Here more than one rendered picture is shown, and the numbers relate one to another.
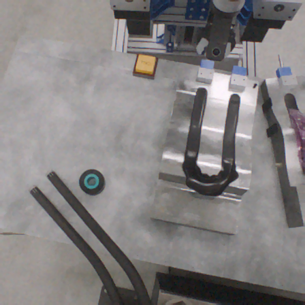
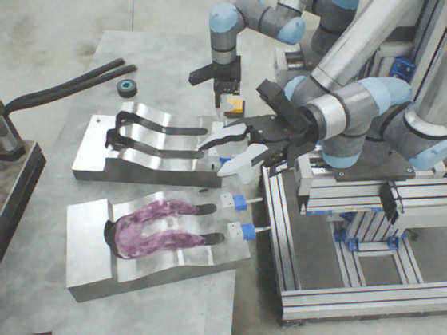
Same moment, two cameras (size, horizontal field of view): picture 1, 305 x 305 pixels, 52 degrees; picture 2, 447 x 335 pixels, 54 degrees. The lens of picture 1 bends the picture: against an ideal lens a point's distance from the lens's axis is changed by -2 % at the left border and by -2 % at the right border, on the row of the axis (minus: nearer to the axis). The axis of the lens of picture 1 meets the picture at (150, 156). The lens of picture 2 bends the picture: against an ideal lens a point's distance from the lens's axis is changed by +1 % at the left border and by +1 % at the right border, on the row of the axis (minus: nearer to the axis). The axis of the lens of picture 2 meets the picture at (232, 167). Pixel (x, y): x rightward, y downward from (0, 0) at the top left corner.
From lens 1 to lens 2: 1.30 m
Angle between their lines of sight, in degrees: 39
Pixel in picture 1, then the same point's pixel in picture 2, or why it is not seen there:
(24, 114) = (183, 49)
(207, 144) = (149, 134)
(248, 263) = (48, 195)
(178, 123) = (171, 120)
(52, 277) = not seen: hidden behind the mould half
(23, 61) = not seen: hidden behind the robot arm
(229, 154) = (140, 147)
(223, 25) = (211, 68)
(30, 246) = not seen: hidden behind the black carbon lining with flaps
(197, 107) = (187, 132)
